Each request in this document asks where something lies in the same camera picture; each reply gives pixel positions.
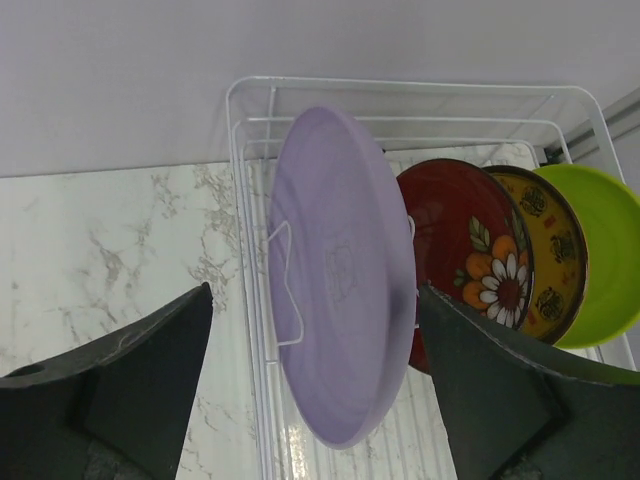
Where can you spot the red floral plate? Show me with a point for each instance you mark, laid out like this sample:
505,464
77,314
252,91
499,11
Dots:
470,250

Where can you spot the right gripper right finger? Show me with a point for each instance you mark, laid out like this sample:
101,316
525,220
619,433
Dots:
517,408

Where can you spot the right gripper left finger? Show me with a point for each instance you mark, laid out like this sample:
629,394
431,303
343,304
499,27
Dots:
117,407

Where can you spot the yellow brown patterned plate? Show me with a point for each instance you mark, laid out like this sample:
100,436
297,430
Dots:
559,251

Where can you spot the lime green plate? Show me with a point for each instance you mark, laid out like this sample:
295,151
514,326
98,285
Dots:
608,212

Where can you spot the purple plastic plate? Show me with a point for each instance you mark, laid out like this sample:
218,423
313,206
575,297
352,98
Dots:
342,275

